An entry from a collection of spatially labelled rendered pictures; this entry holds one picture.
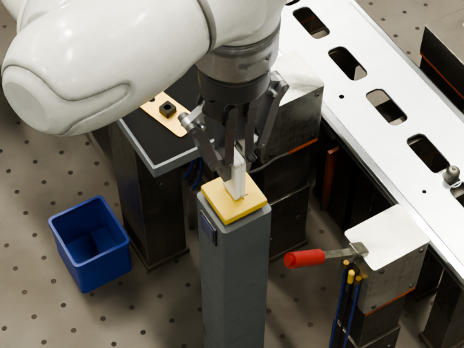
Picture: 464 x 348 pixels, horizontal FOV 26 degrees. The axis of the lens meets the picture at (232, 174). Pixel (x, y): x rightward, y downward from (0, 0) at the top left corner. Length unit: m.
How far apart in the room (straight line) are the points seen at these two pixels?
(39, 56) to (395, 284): 0.70
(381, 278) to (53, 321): 0.59
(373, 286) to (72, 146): 0.74
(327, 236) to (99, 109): 0.96
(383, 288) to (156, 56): 0.61
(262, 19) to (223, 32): 0.05
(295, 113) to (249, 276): 0.24
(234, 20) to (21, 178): 1.00
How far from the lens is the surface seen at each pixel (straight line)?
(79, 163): 1.83
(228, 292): 1.33
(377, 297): 1.36
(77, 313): 1.67
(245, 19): 0.90
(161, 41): 0.83
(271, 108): 1.11
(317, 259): 1.22
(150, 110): 1.29
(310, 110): 1.41
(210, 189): 1.22
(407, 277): 1.37
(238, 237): 1.23
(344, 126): 1.49
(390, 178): 1.44
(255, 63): 0.98
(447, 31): 1.60
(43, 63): 0.81
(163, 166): 1.24
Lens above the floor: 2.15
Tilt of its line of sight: 54 degrees down
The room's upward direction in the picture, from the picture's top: straight up
